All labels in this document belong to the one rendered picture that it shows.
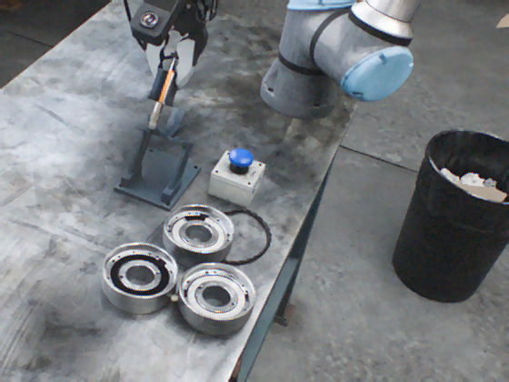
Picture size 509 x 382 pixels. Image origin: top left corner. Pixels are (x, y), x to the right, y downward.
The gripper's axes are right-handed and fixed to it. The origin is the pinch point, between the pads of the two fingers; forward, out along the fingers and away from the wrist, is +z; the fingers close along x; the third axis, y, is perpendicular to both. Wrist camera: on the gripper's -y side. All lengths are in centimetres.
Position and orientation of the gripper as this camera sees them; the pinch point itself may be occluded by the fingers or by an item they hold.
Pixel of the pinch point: (167, 80)
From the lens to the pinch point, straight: 113.0
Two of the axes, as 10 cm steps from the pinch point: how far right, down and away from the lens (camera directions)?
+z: -1.5, 7.5, 6.5
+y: 3.8, -5.6, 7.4
